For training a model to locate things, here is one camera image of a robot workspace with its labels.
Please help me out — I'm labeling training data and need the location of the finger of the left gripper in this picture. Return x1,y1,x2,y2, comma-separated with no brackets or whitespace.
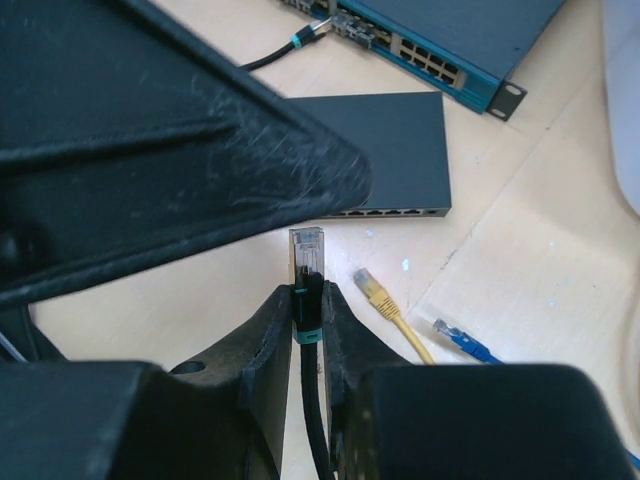
1,1,372,305

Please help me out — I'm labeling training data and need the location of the large rack network switch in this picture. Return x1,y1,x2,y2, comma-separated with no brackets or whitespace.
288,0,563,121

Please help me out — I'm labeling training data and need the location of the blue ethernet cable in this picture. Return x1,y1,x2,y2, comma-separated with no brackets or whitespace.
432,317,504,365

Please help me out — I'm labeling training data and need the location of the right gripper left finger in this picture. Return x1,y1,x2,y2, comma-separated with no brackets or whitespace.
170,285,292,479

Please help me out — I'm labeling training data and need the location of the black ethernet cable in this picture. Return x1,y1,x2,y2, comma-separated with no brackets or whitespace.
237,14,335,480

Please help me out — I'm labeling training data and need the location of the white plastic bin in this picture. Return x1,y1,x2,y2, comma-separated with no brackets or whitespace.
602,0,639,211

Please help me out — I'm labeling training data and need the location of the yellow ethernet cable front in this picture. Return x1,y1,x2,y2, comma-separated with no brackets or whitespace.
352,267,435,365

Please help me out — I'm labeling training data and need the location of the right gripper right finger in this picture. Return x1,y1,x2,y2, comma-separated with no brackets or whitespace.
321,282,425,479

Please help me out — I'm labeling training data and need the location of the small black network switch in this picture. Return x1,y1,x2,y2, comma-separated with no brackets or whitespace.
291,92,452,219

